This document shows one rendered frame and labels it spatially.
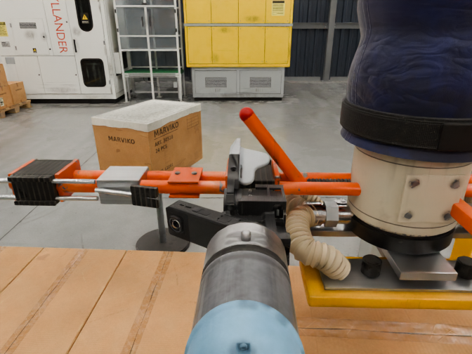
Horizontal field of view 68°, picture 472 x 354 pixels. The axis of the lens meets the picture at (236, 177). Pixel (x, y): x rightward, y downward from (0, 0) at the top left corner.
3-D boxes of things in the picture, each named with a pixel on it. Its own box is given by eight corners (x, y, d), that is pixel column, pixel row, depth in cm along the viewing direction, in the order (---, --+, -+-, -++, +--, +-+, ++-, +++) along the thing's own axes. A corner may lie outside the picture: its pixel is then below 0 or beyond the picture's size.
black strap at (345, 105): (451, 112, 64) (456, 89, 62) (553, 154, 42) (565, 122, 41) (326, 111, 64) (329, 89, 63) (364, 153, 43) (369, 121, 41)
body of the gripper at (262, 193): (279, 227, 52) (288, 281, 41) (223, 226, 53) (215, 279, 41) (282, 180, 49) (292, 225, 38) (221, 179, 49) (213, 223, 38)
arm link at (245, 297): (182, 446, 26) (170, 351, 22) (202, 319, 38) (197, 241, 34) (307, 449, 26) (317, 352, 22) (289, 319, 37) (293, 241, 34)
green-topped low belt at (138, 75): (185, 97, 816) (184, 69, 791) (182, 101, 769) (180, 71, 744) (132, 97, 815) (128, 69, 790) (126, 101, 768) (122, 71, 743)
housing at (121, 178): (152, 188, 63) (149, 165, 61) (141, 206, 57) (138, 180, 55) (114, 187, 63) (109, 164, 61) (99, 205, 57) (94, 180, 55)
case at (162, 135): (157, 151, 270) (152, 99, 254) (203, 158, 255) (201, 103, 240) (100, 179, 219) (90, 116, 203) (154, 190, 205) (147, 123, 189)
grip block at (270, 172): (274, 186, 64) (275, 156, 61) (278, 213, 55) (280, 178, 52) (228, 186, 64) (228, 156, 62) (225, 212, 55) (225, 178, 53)
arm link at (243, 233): (203, 313, 37) (199, 237, 34) (208, 282, 42) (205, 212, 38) (286, 315, 37) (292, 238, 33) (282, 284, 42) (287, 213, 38)
